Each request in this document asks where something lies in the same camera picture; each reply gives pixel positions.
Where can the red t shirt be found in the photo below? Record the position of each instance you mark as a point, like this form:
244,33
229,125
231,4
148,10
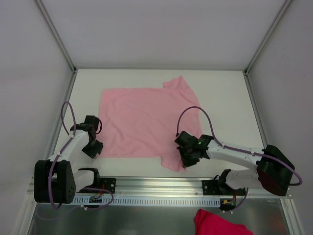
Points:
207,223

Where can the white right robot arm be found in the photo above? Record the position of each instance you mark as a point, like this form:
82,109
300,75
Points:
264,168

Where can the pink t shirt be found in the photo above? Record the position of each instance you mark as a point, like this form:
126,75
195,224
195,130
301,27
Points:
143,122

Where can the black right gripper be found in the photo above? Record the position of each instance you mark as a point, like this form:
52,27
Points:
187,156

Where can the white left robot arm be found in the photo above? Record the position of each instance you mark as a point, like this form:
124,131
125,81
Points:
62,175

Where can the white slotted cable duct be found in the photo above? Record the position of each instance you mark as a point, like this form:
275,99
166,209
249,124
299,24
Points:
147,201

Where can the right aluminium frame post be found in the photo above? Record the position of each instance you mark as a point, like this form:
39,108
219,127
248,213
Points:
270,31

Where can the aluminium front rail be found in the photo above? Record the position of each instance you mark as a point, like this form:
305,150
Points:
156,184

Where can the left aluminium frame post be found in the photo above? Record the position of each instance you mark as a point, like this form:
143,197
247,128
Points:
56,36

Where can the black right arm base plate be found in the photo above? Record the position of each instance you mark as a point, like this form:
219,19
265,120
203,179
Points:
213,187

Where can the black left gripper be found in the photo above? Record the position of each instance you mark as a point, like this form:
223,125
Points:
92,149

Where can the aluminium frame post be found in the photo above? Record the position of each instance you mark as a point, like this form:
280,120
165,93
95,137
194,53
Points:
270,31
56,36

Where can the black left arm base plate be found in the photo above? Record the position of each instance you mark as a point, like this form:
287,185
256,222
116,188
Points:
107,184

